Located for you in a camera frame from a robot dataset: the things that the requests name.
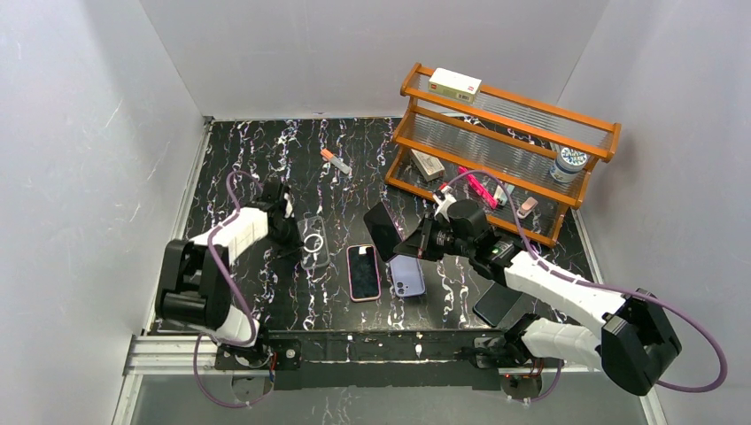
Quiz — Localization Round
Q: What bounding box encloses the white green stapler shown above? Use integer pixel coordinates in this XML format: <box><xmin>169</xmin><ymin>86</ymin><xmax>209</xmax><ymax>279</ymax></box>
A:
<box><xmin>493</xmin><ymin>183</ymin><xmax>515</xmax><ymax>207</ymax></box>

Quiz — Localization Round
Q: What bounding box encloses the black screen smartphone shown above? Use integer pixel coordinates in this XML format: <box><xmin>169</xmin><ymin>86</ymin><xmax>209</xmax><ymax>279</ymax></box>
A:
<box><xmin>347</xmin><ymin>245</ymin><xmax>381</xmax><ymax>301</ymax></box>

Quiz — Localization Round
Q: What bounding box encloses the lavender phone case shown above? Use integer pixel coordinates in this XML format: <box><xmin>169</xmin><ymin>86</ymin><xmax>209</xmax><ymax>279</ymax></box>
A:
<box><xmin>389</xmin><ymin>255</ymin><xmax>426</xmax><ymax>298</ymax></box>

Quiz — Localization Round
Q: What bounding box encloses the orange wooden shelf rack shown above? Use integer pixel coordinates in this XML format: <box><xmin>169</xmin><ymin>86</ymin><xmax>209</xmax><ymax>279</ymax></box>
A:
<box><xmin>385</xmin><ymin>63</ymin><xmax>621</xmax><ymax>246</ymax></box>

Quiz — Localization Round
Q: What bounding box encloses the white blue round jar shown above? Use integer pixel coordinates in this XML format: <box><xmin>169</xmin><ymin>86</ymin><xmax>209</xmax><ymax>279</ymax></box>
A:
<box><xmin>549</xmin><ymin>147</ymin><xmax>589</xmax><ymax>183</ymax></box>

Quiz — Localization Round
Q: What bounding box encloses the dark teal phone case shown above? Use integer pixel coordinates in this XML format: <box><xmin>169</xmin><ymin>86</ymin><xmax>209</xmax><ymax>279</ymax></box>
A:
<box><xmin>472</xmin><ymin>283</ymin><xmax>521</xmax><ymax>328</ymax></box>

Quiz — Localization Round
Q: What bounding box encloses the pink utility knife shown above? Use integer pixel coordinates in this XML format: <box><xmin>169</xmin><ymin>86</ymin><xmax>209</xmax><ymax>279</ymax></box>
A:
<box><xmin>457</xmin><ymin>166</ymin><xmax>499</xmax><ymax>209</ymax></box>

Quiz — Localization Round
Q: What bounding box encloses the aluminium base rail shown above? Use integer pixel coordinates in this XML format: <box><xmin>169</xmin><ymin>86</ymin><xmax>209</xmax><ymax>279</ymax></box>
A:
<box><xmin>125</xmin><ymin>329</ymin><xmax>606</xmax><ymax>374</ymax></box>

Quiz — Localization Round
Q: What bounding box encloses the small grey box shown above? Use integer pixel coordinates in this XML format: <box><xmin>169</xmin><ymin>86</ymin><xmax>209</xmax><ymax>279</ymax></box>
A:
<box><xmin>410</xmin><ymin>150</ymin><xmax>445</xmax><ymax>182</ymax></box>

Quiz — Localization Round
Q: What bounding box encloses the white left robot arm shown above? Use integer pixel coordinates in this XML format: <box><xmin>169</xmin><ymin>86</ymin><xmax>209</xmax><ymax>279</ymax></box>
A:
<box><xmin>154</xmin><ymin>181</ymin><xmax>303</xmax><ymax>349</ymax></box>

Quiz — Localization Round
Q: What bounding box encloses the clear magsafe phone case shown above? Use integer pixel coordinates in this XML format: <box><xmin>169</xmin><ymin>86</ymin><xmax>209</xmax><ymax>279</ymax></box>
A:
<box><xmin>298</xmin><ymin>216</ymin><xmax>330</xmax><ymax>271</ymax></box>

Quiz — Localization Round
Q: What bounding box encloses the orange grey marker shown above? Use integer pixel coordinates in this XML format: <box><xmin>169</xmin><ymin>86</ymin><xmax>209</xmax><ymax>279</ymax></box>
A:
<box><xmin>321</xmin><ymin>149</ymin><xmax>352</xmax><ymax>175</ymax></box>

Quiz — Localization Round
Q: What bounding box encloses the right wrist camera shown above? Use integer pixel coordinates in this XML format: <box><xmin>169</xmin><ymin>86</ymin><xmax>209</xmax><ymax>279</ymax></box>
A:
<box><xmin>432</xmin><ymin>183</ymin><xmax>456</xmax><ymax>221</ymax></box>

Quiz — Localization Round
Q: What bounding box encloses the pink phone case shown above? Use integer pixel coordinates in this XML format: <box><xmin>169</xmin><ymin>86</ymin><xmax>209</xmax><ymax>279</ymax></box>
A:
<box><xmin>345</xmin><ymin>243</ymin><xmax>383</xmax><ymax>304</ymax></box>

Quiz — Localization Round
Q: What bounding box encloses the small pink white item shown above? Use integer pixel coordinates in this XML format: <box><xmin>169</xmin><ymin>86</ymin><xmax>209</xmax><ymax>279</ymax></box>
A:
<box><xmin>516</xmin><ymin>197</ymin><xmax>538</xmax><ymax>220</ymax></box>

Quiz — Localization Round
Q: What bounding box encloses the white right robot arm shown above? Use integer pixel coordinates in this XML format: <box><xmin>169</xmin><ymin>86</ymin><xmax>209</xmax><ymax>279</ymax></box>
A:
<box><xmin>395</xmin><ymin>200</ymin><xmax>682</xmax><ymax>396</ymax></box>

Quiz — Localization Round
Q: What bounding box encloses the white red carton box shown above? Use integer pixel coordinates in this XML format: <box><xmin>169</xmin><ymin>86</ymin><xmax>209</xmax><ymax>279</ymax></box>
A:
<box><xmin>428</xmin><ymin>68</ymin><xmax>482</xmax><ymax>104</ymax></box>

